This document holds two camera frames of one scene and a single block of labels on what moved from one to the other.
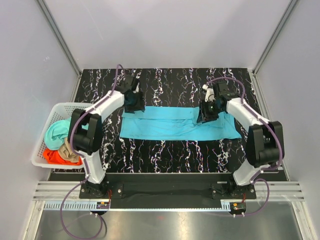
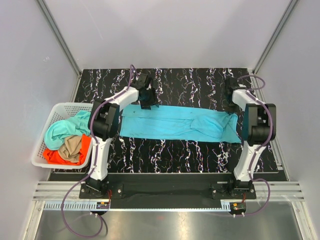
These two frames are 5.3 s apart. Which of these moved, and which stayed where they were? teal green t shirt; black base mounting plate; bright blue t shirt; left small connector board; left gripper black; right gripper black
Moved: left gripper black; right gripper black
Stayed: bright blue t shirt; teal green t shirt; left small connector board; black base mounting plate
